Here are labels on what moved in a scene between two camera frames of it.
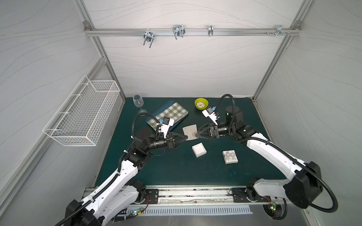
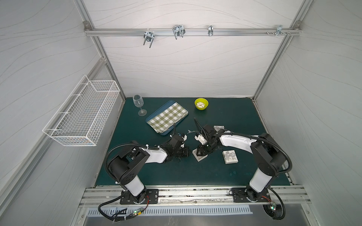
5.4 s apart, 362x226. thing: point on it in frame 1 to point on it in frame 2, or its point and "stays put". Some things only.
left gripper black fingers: (178, 139) to (184, 151)
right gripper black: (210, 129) to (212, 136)
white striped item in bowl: (200, 104) stays put
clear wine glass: (138, 102) stays put
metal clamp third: (210, 30) stays put
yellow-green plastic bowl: (201, 103) stays put
